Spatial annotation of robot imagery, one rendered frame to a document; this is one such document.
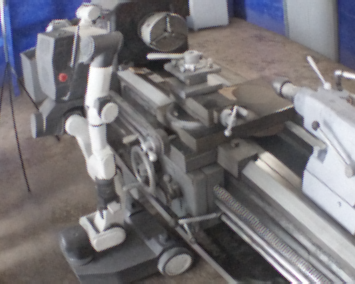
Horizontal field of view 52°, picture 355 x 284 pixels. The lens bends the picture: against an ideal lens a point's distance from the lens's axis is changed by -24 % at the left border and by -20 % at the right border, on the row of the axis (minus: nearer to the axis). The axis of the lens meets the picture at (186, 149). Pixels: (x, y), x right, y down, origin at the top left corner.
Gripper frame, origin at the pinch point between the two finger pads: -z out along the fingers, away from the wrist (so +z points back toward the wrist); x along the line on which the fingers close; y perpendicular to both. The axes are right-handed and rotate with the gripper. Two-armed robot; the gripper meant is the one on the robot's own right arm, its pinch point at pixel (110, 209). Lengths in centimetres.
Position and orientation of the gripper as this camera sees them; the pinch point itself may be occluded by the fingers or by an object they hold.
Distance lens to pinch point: 196.6
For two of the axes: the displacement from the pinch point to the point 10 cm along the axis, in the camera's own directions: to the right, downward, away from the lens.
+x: 7.2, -3.9, 5.8
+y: -7.0, -3.9, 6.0
